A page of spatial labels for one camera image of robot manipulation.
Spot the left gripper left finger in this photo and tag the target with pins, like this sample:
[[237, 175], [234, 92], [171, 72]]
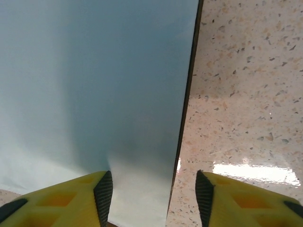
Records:
[[59, 205]]

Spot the white paper napkin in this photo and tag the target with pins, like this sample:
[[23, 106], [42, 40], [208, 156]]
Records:
[[94, 82]]

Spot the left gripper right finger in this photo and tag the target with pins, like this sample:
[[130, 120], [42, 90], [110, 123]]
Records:
[[248, 208]]

